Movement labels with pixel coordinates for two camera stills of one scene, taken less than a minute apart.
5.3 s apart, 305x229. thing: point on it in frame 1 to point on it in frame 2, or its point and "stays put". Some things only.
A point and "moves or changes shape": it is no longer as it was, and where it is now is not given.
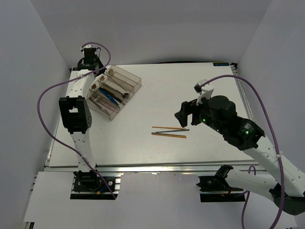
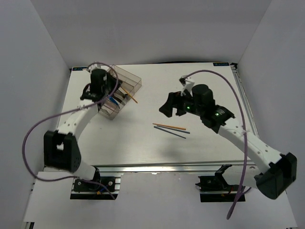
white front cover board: [146, 200] stays put
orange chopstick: [168, 135] to [129, 95]
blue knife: [109, 97] stays put
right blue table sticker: [221, 64] stays put
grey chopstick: [170, 131] moves or changes shape
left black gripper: [102, 67] to [114, 81]
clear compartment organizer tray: [113, 92] stays put
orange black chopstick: [169, 127] moves or changes shape
